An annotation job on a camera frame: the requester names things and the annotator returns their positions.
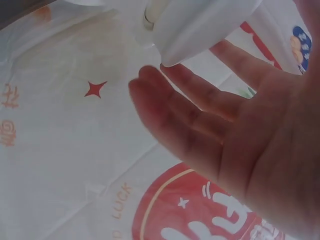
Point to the person's right hand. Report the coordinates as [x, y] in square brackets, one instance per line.
[270, 140]

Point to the person's right thumb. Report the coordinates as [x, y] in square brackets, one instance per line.
[309, 15]

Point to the white smooth plastic object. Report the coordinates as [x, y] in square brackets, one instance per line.
[190, 30]

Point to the cream cylindrical stick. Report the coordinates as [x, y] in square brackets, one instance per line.
[156, 11]

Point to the white rounded object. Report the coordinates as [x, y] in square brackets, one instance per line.
[86, 2]

